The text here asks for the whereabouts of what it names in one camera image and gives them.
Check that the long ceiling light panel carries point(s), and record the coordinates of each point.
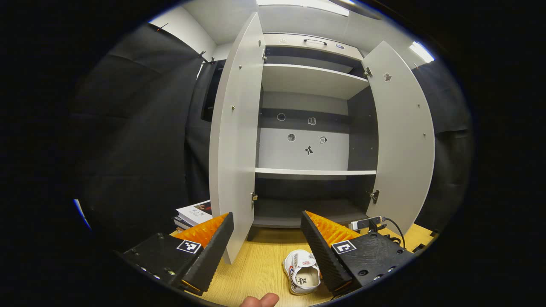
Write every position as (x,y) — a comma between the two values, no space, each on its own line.
(307,5)

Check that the small ceiling light panel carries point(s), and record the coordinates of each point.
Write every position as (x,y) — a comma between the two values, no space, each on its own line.
(421,52)

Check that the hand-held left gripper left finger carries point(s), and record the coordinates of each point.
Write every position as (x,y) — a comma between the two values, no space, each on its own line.
(213,251)

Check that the white canvas shoe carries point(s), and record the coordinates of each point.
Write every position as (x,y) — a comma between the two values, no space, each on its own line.
(305,277)

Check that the white cover book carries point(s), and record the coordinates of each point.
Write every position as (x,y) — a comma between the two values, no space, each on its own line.
(196,212)

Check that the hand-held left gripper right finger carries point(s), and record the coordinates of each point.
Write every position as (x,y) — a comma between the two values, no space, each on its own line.
(320,251)

